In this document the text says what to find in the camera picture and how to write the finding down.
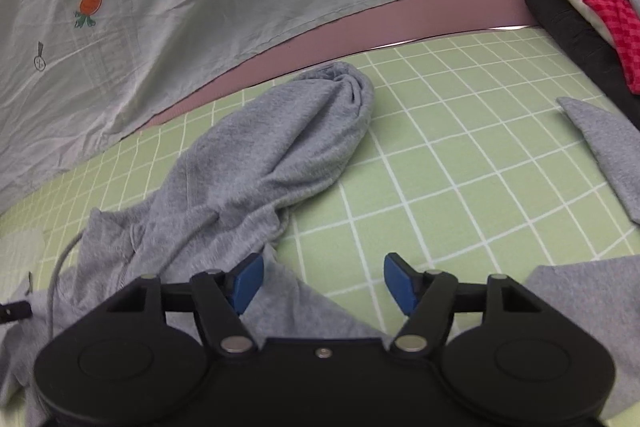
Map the grey zip hoodie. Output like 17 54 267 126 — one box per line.
0 62 640 427

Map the green grid mat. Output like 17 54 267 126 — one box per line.
0 27 640 427

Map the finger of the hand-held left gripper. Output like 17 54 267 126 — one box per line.
0 301 34 324

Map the red checked folded garment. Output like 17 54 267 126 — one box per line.
577 0 640 95

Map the pink backboard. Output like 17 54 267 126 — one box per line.
147 0 538 128

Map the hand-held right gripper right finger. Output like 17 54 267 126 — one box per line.
384 253 546 355

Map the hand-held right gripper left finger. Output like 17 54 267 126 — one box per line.
102 253 264 355

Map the black folded garment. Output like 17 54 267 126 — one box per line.
524 0 640 128

